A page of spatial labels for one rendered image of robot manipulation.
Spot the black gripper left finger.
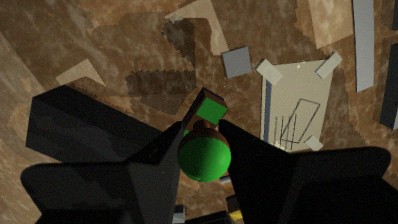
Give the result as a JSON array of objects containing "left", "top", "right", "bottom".
[{"left": 20, "top": 121, "right": 184, "bottom": 224}]

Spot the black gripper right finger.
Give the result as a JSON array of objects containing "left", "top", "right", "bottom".
[{"left": 218, "top": 119, "right": 391, "bottom": 224}]

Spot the grey flat bar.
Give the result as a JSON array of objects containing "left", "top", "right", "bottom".
[{"left": 352, "top": 0, "right": 374, "bottom": 93}]

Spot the cream paper card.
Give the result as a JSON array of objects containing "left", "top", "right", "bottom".
[{"left": 256, "top": 51, "right": 342, "bottom": 152}]

